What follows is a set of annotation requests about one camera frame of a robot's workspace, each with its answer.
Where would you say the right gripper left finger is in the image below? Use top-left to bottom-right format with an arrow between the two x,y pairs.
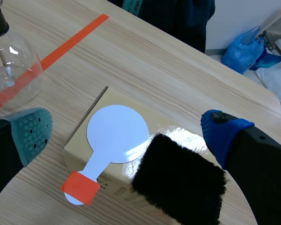
0,107 -> 53,208

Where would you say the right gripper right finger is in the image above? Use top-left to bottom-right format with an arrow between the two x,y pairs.
200,109 -> 281,225

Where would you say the black fur patch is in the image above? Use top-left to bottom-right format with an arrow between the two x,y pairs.
130,133 -> 228,225

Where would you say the clear glass flask with stopper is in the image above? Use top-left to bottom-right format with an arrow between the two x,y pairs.
0,0 -> 44,110

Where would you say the white plastic bag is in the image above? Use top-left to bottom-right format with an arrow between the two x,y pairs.
254,67 -> 281,109

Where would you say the brown cardboard box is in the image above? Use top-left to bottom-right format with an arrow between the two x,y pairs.
62,85 -> 210,225

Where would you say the blue plastic bag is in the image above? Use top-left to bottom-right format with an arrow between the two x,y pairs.
221,26 -> 265,75

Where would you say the person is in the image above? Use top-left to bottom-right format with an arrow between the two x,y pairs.
107,0 -> 215,53

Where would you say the grey metal plate orange handle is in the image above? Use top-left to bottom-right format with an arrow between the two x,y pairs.
60,105 -> 150,206

